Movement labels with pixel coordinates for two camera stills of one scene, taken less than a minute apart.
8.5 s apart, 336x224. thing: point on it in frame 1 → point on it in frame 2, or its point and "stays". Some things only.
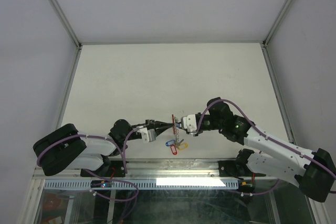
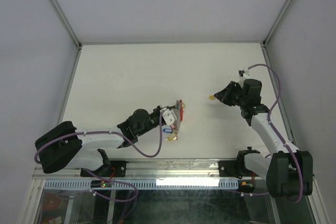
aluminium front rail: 196,170 stays
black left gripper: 159,127 → 159,108
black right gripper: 195,134 → 223,95
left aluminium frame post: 59,10 stays
